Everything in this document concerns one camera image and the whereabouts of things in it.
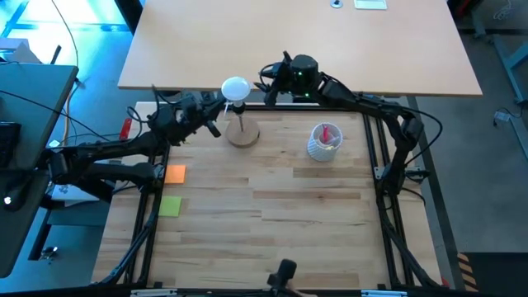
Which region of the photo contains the dark grey desk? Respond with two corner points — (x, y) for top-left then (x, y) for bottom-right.
(0, 64), (79, 278)

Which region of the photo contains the white lampshade piece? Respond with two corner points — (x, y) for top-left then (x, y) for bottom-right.
(220, 76), (252, 103)

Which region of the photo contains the black yellow striped platform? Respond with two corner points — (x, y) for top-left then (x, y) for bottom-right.
(456, 251), (528, 297)

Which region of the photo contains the pale rectangular desk plate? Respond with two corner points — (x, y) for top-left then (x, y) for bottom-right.
(353, 0), (388, 11)

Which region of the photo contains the white paper with recycling symbol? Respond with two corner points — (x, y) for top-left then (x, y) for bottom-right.
(51, 183), (90, 203)

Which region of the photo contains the grey floor power box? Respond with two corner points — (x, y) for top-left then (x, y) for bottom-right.
(494, 109), (515, 127)

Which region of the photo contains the white frame bracket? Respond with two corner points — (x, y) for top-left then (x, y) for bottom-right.
(130, 288), (178, 297)
(361, 290), (408, 297)

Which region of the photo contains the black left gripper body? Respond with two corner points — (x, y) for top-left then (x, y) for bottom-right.
(175, 93), (222, 139)

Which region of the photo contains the light wooden desk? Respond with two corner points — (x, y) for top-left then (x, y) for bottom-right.
(117, 0), (483, 97)

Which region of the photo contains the black computer mouse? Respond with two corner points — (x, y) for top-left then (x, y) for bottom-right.
(0, 184), (26, 214)

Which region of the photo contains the white textured cup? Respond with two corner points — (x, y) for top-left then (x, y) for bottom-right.
(306, 121), (343, 163)

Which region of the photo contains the black cable bundle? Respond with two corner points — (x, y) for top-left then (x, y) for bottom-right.
(377, 193), (438, 290)
(97, 197), (162, 288)

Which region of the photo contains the green sticky note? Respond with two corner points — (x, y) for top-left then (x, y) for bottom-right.
(158, 196), (183, 218)

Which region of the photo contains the thin black cable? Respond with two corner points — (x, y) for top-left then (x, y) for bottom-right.
(0, 88), (104, 144)

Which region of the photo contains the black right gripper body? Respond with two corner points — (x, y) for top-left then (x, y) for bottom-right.
(278, 50), (295, 102)

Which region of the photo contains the black keyboard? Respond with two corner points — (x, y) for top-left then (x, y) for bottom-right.
(0, 121), (21, 168)

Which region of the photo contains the lamp stand with wooden base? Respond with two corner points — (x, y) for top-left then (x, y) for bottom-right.
(224, 101), (262, 149)

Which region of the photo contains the black cylindrical object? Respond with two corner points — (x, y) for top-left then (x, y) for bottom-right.
(266, 258), (298, 292)

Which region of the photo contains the orange sticky note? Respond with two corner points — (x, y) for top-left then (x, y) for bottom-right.
(164, 164), (187, 185)

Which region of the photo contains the black aluminium table frame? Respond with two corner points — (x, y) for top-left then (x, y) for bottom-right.
(92, 101), (445, 290)

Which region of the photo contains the white cardboard box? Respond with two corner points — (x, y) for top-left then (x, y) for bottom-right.
(0, 37), (42, 65)

